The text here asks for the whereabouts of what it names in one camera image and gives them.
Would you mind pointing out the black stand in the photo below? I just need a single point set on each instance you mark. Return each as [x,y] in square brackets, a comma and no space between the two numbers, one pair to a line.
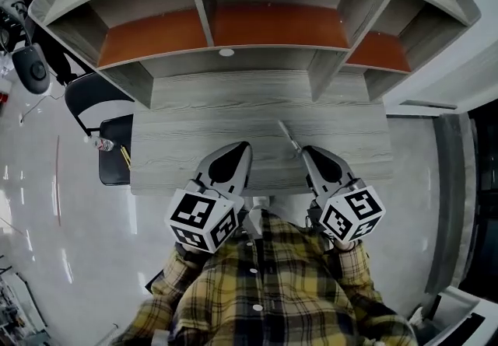
[43,37]

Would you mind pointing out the clear plastic bottle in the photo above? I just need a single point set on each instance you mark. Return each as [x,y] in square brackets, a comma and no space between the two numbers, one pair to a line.
[100,143]

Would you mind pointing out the person's right forearm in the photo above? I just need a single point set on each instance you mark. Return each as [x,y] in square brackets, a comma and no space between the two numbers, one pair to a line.
[358,266]

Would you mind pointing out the grey metal pen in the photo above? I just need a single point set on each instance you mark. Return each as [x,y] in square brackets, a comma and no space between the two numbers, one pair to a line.
[288,135]

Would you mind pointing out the grey stone door frame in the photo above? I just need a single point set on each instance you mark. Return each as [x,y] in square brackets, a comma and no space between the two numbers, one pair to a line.
[453,196]

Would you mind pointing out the grey wooden table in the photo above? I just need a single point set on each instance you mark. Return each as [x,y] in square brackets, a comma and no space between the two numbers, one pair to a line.
[218,130]

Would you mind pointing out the person's left forearm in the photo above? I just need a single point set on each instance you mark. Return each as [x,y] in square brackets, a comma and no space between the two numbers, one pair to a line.
[177,274]

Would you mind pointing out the grey wooden shelf unit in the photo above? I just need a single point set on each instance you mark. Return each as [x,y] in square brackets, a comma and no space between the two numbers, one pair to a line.
[249,25]

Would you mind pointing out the yellow pencils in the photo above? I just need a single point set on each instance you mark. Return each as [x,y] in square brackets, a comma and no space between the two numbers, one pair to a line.
[125,157]

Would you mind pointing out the cluttered equipment rack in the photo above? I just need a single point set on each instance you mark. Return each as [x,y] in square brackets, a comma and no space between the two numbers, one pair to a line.
[17,309]

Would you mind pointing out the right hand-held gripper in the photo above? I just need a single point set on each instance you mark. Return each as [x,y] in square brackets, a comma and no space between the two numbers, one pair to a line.
[350,212]

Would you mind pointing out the white box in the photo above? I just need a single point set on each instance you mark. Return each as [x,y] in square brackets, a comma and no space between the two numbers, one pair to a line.
[447,317]

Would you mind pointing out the black chair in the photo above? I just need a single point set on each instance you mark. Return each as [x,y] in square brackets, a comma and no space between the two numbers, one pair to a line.
[113,130]

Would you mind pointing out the white round cap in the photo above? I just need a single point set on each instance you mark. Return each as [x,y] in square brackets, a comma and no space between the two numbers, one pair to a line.
[226,51]

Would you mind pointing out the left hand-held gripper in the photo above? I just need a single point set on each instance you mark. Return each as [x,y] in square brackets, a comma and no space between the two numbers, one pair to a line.
[202,216]

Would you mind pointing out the yellow plaid shirt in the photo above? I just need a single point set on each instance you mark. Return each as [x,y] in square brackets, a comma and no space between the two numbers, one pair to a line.
[268,290]

